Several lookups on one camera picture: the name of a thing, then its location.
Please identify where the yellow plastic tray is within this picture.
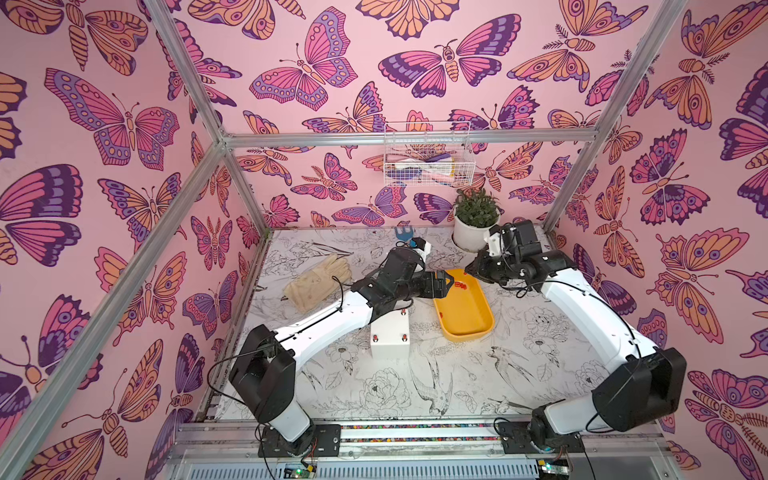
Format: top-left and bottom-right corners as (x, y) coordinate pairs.
(433, 269), (496, 343)

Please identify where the white block with screws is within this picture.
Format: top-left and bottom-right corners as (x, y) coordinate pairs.
(370, 309), (411, 361)

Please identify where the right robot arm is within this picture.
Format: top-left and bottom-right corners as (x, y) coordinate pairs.
(465, 242), (687, 451)

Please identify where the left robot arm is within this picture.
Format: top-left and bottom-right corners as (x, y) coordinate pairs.
(228, 237), (454, 457)

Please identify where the blue yellow garden fork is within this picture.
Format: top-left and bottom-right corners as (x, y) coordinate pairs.
(395, 221), (414, 244)

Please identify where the white pot green plant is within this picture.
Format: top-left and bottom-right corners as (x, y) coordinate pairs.
(452, 188), (501, 252)

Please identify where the beige work glove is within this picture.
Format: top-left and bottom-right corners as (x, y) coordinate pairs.
(283, 254), (352, 314)

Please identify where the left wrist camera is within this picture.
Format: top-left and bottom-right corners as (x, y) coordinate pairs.
(408, 237), (432, 261)

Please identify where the white wire basket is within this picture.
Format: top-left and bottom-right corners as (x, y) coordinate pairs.
(380, 130), (476, 189)

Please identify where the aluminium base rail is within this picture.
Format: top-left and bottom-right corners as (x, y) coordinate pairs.
(160, 415), (684, 479)

